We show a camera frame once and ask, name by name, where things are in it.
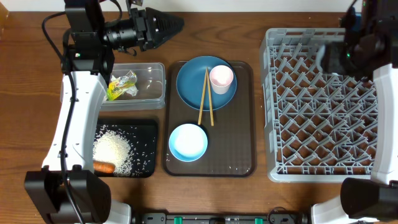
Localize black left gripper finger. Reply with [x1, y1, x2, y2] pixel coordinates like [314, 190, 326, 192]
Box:
[154, 26, 183, 49]
[146, 7, 184, 31]

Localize white tissue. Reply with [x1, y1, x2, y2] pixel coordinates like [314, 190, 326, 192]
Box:
[119, 70, 138, 96]

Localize yellow green snack wrapper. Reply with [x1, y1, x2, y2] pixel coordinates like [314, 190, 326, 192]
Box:
[106, 70, 138, 101]

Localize pink cup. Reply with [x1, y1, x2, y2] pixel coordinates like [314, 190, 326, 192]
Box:
[210, 65, 234, 95]

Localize light blue bowl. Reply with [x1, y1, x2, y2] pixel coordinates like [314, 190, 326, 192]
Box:
[168, 123, 208, 162]

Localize pile of rice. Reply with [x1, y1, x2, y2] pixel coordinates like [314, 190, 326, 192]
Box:
[92, 124, 155, 177]

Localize orange carrot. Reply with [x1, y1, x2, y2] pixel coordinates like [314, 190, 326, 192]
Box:
[93, 161, 116, 174]

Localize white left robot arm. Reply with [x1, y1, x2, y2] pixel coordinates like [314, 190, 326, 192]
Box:
[24, 0, 184, 223]

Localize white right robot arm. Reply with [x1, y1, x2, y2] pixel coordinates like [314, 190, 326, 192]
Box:
[308, 0, 397, 223]

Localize clear plastic waste bin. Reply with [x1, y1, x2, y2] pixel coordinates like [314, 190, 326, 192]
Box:
[72, 63, 166, 111]

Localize grey dishwasher rack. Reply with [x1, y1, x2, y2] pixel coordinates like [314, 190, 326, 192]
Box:
[259, 27, 398, 184]

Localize black waste tray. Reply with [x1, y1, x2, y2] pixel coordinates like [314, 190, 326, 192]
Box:
[90, 119, 159, 179]

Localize dark blue plate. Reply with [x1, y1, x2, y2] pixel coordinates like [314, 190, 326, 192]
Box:
[176, 56, 237, 111]

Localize left wooden chopstick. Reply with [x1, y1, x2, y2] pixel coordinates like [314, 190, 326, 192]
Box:
[198, 68, 208, 125]

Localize wooden chopstick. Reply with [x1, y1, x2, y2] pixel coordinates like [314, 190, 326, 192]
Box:
[206, 68, 214, 126]
[198, 68, 208, 125]

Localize right wooden chopstick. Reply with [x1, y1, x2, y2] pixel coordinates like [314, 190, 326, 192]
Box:
[206, 68, 214, 126]

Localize brown serving tray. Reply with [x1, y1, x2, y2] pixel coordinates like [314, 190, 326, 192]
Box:
[162, 61, 256, 177]

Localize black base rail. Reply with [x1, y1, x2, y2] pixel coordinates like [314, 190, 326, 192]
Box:
[131, 211, 312, 224]

